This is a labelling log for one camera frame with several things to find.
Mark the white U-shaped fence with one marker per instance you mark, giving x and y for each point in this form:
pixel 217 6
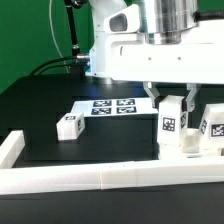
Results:
pixel 99 176

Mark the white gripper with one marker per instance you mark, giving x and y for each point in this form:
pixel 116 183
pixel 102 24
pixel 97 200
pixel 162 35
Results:
pixel 166 42

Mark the white marker tag sheet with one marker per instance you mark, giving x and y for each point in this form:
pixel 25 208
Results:
pixel 114 107

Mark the white round stool seat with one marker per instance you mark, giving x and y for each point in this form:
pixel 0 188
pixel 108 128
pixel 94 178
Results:
pixel 188 149

